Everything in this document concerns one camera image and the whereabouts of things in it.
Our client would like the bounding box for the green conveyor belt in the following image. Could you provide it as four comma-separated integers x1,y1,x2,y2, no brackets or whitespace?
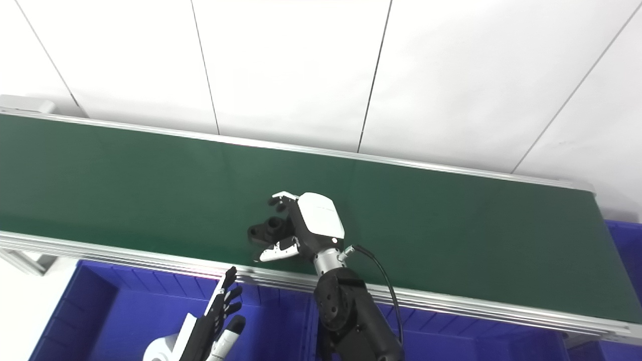
0,108,642,346
0,114,642,324

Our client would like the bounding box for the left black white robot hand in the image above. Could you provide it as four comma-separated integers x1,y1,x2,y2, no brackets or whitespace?
178,266,246,361

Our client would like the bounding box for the white round part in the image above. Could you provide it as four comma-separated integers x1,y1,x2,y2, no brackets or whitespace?
143,336,181,361

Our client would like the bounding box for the black bracket part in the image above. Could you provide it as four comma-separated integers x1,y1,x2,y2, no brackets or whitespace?
247,200,296,247

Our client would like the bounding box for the blue bin with white part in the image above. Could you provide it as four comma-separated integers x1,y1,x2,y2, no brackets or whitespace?
28,258,322,361

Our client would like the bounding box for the white conveyor end cover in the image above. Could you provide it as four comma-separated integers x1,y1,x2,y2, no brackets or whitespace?
0,94,56,115

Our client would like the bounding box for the aluminium conveyor leg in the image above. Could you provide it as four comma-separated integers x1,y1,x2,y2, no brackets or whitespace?
0,248,57,276

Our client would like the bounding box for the blue bin with black part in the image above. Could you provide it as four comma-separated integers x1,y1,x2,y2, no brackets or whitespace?
306,296,572,361

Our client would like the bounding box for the empty blue bin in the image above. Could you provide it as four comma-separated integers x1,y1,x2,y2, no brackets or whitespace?
567,219,642,361

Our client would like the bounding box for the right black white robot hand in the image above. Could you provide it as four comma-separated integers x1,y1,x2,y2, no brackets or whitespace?
258,191,347,264

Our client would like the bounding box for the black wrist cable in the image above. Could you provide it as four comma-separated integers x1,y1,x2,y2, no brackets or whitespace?
344,244,405,346

